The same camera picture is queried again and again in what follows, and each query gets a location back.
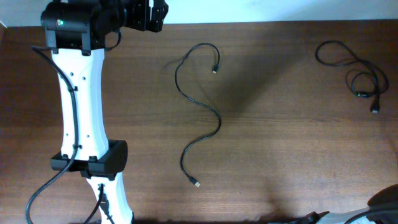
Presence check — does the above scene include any black usb cable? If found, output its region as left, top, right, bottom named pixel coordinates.
left=174, top=42, right=223, bottom=189
left=314, top=39, right=389, bottom=114

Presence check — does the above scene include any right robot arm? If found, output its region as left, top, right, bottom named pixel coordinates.
left=269, top=184, right=397, bottom=224

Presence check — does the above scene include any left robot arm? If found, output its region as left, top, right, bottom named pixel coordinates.
left=40, top=0, right=169, bottom=223

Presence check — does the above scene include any left camera cable black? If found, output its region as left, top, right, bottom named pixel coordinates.
left=24, top=45, right=123, bottom=224

